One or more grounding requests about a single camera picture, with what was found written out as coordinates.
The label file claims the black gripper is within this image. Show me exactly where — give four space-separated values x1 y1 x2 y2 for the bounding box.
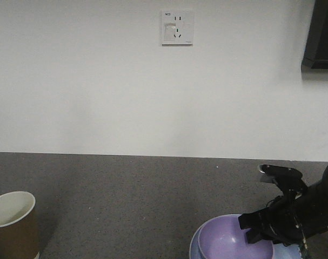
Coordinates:
238 164 307 246

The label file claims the purple bowl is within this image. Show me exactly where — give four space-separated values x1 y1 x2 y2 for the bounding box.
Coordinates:
197 214 274 259

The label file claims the brown paper cup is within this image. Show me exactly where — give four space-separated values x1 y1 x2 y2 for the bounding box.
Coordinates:
0 191 40 258

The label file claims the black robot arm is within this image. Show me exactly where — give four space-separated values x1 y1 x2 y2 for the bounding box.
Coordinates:
238 165 328 246

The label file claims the light blue plate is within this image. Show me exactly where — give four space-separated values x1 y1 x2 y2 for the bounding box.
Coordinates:
189 226 301 258

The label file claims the black range hood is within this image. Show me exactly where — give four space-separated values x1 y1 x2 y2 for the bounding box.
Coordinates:
302 0 328 70

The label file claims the white wall socket right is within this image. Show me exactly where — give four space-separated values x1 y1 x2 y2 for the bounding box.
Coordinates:
160 9 195 46

